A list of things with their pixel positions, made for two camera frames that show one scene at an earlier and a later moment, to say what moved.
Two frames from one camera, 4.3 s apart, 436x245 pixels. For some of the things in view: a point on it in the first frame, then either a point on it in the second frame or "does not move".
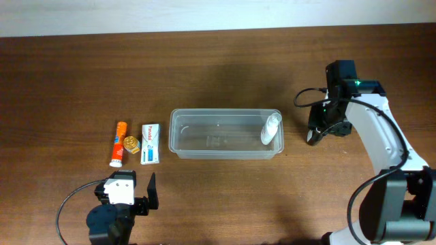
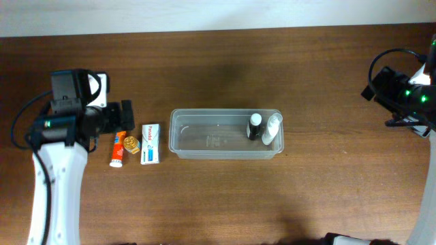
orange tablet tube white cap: x=116 y=160 does not move
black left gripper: x=140 y=205 → x=126 y=114
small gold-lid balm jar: x=131 y=144 does not move
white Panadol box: x=150 y=152 does not move
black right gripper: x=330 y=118 → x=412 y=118
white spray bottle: x=270 y=128 does not move
